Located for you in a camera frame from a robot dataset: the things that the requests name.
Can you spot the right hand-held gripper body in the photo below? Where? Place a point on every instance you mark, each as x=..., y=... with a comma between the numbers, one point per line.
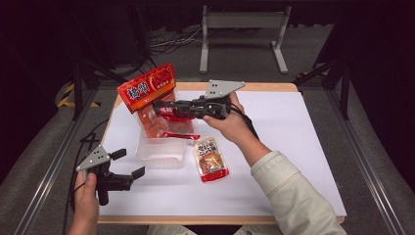
x=212, y=104

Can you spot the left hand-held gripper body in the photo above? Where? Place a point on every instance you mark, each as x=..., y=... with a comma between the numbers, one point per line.
x=107, y=181

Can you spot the small red black snack packet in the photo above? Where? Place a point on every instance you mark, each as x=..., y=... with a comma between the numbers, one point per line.
x=182, y=122

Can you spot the translucent plastic container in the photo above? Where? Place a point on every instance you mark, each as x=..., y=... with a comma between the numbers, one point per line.
x=161, y=153

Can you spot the large orange snack packet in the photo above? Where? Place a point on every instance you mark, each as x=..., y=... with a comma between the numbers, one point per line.
x=143, y=89

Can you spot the person's left hand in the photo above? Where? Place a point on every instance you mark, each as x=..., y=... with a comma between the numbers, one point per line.
x=85, y=196

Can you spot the person's right hand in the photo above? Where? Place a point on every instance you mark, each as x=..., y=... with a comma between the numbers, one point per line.
x=231, y=125

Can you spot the white red sauce pouch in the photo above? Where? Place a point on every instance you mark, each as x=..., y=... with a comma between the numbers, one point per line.
x=210, y=160

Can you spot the person's pale trousers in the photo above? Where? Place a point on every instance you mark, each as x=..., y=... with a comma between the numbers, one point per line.
x=169, y=231

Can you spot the white table mat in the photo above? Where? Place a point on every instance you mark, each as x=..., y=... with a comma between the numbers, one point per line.
x=277, y=130

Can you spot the yellow black hazard tape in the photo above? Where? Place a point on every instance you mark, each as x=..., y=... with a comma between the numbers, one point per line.
x=67, y=94

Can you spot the black tripod stand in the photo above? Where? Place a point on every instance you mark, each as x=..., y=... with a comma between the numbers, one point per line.
x=77, y=84
x=344, y=84

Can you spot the aluminium floor rail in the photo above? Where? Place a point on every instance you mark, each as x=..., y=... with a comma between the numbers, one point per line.
x=52, y=163
x=365, y=153

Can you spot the white metal stand frame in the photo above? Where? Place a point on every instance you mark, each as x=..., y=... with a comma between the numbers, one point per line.
x=244, y=19

